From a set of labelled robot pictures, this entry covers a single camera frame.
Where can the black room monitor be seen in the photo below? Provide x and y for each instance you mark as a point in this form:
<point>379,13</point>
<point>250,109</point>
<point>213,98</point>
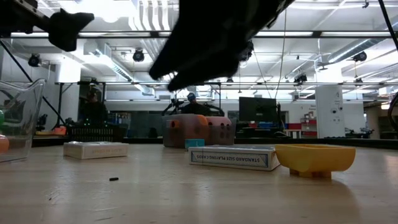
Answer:
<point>256,109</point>

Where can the orange foam die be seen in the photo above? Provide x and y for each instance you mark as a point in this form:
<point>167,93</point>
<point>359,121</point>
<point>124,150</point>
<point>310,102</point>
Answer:
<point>189,130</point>

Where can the small black screw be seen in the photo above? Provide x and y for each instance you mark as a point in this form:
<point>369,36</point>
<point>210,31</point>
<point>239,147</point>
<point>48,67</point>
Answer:
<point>114,179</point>

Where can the pink foam die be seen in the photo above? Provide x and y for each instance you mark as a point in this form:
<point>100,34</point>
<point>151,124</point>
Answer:
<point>219,130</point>

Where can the white square pillar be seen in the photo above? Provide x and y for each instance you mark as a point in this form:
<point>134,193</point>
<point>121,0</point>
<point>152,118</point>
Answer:
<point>329,112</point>

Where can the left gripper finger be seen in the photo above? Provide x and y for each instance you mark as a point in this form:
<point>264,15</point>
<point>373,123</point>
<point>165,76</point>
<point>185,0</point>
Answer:
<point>65,31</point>

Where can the slanted silver ventilation duct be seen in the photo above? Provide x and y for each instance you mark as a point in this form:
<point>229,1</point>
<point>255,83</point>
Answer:
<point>348,51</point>

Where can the red storage bin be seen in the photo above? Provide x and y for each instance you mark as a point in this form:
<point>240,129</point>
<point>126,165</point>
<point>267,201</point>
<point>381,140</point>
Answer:
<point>294,126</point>

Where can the distant orange tray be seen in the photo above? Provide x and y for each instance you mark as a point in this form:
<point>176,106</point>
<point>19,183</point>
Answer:
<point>59,130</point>

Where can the person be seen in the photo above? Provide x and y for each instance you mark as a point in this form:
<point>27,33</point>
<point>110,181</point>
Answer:
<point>93,112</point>
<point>194,109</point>

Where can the grey translucent plastic bin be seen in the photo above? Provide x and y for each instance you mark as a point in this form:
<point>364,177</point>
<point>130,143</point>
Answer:
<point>163,130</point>

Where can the clear plastic tub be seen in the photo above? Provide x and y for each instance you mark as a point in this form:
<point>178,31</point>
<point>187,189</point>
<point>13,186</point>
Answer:
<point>28,124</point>

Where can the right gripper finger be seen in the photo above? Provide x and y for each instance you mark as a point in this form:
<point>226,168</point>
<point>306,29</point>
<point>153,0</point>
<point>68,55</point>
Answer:
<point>174,53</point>
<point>211,65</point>

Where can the blue storage bin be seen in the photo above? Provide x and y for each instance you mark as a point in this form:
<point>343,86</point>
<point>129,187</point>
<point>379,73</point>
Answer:
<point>269,125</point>

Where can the small black slatted basket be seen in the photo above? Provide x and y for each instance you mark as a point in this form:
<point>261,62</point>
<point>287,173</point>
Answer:
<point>93,133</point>

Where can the blue playing card box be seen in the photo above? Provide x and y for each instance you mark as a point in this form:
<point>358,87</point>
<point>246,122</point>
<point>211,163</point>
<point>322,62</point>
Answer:
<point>230,158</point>

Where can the yellow-orange toy brick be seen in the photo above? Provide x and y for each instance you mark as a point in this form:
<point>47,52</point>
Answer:
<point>314,157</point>

